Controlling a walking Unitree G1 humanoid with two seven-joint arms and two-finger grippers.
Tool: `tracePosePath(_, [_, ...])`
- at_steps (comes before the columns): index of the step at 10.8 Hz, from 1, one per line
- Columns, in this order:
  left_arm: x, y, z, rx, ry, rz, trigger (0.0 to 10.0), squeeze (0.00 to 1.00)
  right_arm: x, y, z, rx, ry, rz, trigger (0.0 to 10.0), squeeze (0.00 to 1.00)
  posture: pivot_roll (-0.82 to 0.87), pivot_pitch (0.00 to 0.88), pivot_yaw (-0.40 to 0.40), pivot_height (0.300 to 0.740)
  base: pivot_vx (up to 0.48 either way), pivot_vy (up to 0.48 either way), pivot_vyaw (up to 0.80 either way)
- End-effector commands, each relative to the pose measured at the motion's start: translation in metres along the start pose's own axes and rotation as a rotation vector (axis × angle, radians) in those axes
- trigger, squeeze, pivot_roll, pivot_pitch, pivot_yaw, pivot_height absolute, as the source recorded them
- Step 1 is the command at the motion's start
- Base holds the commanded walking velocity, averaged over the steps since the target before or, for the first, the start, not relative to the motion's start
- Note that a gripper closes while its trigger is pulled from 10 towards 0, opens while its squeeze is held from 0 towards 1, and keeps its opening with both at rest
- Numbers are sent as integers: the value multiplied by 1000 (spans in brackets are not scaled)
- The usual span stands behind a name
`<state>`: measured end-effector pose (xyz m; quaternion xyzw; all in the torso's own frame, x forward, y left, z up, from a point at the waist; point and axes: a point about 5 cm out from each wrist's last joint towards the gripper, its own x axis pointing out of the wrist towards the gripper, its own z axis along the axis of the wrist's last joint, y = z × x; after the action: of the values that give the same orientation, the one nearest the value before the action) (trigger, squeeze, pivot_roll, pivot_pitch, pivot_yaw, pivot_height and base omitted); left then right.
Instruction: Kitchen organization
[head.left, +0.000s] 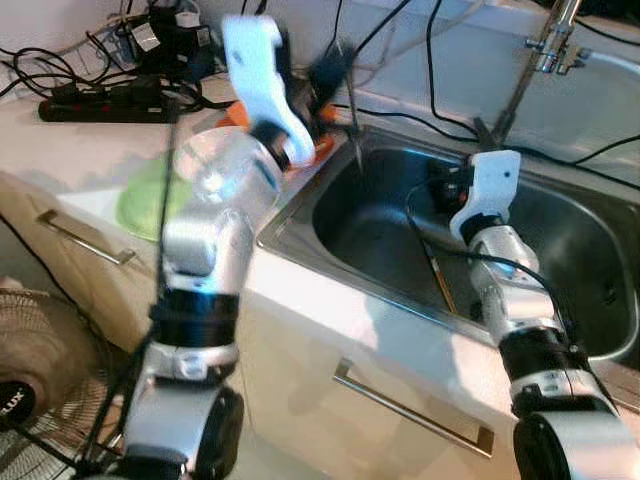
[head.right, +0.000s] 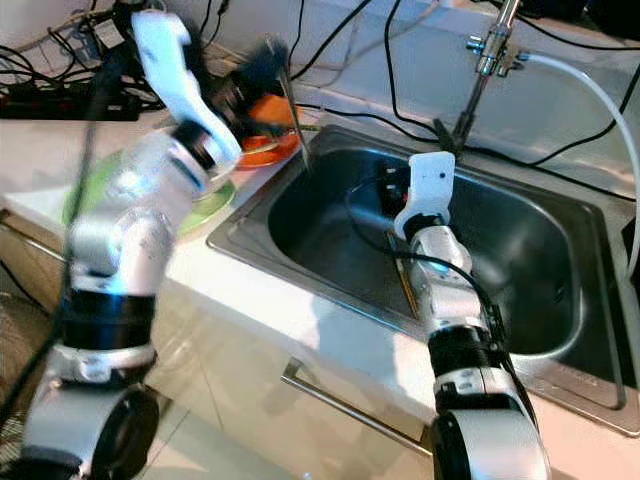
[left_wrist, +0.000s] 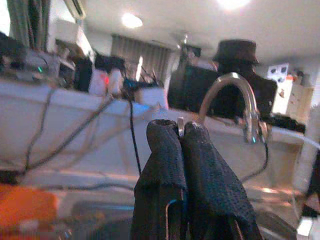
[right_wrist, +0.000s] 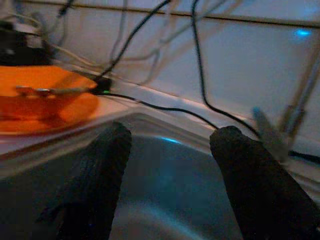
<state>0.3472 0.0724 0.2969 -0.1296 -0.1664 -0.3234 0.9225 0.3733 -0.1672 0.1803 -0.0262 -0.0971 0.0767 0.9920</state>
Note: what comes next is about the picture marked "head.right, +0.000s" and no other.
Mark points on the golden brown chopstick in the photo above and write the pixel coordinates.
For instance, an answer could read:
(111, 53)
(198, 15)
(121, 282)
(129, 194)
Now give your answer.
(405, 285)

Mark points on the light green plate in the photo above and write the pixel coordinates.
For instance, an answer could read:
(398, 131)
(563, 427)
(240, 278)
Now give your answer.
(85, 195)

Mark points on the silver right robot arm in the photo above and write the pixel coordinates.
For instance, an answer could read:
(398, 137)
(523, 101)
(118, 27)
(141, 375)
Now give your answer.
(450, 290)

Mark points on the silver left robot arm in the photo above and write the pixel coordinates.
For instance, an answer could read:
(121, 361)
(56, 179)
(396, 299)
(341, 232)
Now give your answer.
(120, 250)

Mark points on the stainless steel kitchen sink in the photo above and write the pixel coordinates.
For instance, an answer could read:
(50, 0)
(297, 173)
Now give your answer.
(540, 240)

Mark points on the cream kitchen base cabinet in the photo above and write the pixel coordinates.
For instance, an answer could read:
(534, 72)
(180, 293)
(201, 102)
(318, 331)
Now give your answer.
(260, 410)

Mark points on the orange plastic plate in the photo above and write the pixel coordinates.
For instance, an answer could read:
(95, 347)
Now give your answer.
(275, 150)

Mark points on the black labelled power adapter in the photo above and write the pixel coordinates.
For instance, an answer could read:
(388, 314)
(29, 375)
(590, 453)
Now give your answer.
(115, 35)

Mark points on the chrome sink faucet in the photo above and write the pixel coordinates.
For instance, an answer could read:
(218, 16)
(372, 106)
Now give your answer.
(495, 50)

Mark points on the black power strip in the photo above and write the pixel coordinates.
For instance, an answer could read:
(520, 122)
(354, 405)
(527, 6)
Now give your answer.
(60, 100)

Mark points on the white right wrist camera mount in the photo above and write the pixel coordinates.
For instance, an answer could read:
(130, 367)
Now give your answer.
(430, 190)

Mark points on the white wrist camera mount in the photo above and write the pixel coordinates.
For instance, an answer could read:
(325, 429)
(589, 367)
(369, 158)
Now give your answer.
(175, 80)
(430, 190)

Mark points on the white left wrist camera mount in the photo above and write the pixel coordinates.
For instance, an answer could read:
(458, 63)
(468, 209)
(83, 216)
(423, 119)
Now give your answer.
(175, 80)

